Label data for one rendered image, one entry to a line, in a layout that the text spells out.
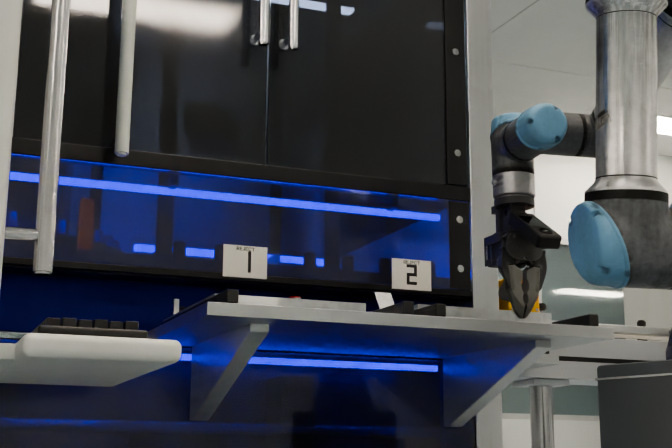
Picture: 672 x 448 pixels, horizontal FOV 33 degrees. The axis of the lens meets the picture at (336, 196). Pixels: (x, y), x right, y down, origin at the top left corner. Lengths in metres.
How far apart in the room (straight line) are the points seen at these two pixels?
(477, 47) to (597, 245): 0.94
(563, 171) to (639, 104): 6.54
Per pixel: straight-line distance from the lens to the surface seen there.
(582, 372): 2.54
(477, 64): 2.44
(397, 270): 2.23
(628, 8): 1.68
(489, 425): 2.29
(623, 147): 1.64
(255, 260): 2.13
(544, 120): 1.95
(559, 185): 8.14
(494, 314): 1.98
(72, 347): 1.47
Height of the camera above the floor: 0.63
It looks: 14 degrees up
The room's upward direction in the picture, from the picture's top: straight up
